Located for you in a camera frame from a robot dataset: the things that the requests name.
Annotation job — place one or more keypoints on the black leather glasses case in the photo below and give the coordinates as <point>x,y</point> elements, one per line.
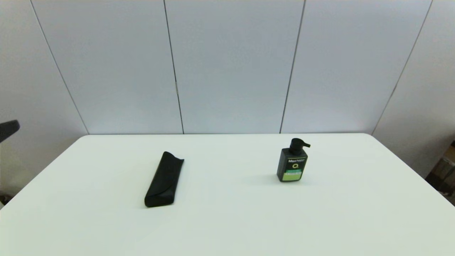
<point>163,181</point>

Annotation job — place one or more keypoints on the black pump bottle green label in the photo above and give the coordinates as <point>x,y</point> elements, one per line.
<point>292,167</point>

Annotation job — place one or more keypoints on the small dark floor object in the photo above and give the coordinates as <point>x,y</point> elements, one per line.
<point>4,200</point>

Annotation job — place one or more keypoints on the dark background equipment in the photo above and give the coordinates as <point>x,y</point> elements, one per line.
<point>442,174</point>

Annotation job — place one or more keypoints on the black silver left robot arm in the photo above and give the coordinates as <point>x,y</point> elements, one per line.
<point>7,128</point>

